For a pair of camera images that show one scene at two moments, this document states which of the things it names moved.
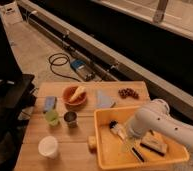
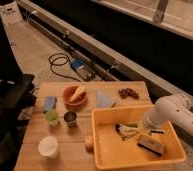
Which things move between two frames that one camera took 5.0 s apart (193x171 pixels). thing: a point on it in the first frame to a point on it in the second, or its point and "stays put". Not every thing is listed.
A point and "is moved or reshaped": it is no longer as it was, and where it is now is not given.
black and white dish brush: (114, 125) is moved or reshaped
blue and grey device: (83, 69) stays put
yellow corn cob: (80, 89) stays put
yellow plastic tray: (118, 150) stays put
